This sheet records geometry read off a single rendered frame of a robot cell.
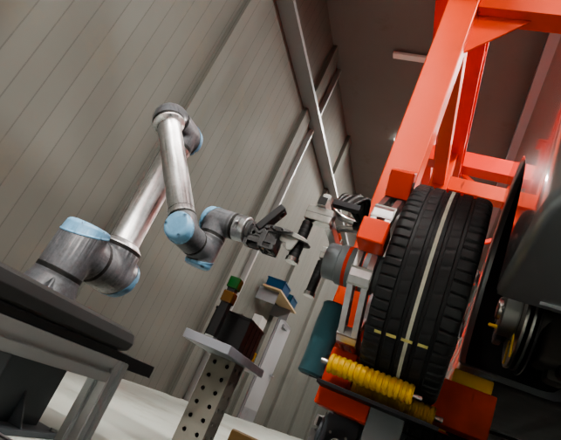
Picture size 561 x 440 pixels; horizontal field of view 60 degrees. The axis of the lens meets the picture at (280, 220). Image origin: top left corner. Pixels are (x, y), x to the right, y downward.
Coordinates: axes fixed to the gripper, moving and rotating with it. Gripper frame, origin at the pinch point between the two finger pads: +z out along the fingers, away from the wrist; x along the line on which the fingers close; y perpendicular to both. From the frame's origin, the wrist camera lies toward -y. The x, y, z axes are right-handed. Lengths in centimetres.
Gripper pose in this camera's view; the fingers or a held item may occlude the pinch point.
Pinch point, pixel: (306, 242)
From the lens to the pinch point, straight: 155.4
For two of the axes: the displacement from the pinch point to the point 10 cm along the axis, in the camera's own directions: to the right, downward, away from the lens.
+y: -3.9, 8.5, -3.5
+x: -2.1, -4.5, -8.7
